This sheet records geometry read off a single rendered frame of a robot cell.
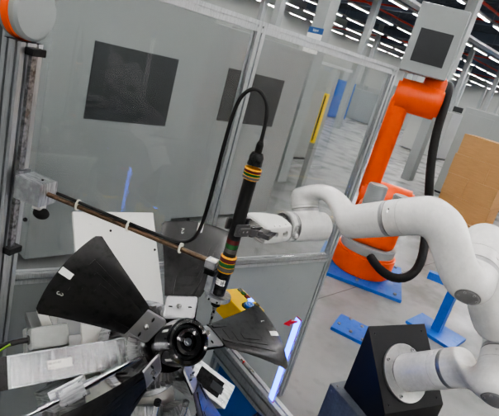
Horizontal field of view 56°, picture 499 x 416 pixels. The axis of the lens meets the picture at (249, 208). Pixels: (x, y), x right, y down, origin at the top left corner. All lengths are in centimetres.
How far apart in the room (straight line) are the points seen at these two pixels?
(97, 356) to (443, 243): 89
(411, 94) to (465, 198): 443
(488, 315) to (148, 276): 96
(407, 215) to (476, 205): 795
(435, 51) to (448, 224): 388
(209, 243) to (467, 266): 68
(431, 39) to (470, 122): 705
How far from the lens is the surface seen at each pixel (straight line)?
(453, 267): 113
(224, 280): 123
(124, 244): 151
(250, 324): 146
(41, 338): 131
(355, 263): 508
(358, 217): 120
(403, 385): 170
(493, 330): 133
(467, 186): 914
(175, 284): 133
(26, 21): 143
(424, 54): 491
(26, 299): 192
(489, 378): 143
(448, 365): 155
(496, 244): 121
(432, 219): 112
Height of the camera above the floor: 193
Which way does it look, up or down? 18 degrees down
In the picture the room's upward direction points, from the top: 16 degrees clockwise
